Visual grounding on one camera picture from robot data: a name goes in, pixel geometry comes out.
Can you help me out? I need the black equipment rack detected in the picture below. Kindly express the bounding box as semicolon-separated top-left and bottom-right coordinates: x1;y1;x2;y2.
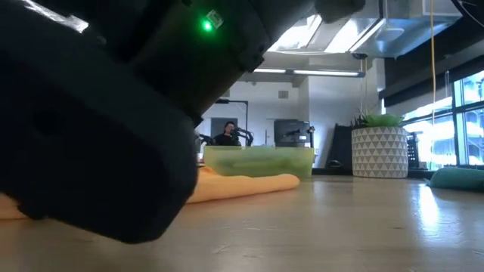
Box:
273;119;317;169

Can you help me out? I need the black upright panel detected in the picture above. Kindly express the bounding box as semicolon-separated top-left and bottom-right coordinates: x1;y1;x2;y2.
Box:
325;123;355;170

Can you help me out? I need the teal microfiber towel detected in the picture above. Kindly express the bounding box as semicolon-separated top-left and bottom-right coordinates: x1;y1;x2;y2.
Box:
425;166;484;193

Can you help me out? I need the grey door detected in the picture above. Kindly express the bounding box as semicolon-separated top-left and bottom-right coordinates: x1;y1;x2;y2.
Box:
209;116;239;147

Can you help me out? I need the yellow plastic bin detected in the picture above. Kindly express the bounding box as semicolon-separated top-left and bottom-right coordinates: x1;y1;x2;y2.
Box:
203;145;315;180

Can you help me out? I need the black window frame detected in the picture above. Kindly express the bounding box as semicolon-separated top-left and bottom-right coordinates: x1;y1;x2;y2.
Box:
451;70;484;169

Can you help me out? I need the yellow hanging cable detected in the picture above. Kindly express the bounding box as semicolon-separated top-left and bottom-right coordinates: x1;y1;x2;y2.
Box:
430;0;437;125

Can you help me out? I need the long ceiling tube light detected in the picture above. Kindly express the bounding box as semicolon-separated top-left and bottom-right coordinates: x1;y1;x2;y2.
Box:
252;67;366;79

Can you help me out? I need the green microfiber towel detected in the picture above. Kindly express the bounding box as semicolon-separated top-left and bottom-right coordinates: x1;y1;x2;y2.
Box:
211;149;311;178

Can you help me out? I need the succulent in white patterned pot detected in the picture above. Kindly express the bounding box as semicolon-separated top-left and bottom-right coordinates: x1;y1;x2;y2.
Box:
350;112;409;179

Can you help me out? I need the orange microfiber towel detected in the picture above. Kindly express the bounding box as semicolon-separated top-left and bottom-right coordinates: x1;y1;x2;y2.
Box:
0;165;302;221

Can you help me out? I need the black camera gantry frame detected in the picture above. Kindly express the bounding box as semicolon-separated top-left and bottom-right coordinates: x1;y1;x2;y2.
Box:
214;98;250;147

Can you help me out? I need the person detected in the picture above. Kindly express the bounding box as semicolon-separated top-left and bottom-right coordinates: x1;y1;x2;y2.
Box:
213;120;243;147

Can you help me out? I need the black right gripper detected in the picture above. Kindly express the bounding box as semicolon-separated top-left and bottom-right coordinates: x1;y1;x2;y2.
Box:
0;0;200;245

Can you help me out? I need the black slotted stand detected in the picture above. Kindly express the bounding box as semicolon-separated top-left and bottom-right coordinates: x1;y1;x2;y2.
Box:
407;131;420;170

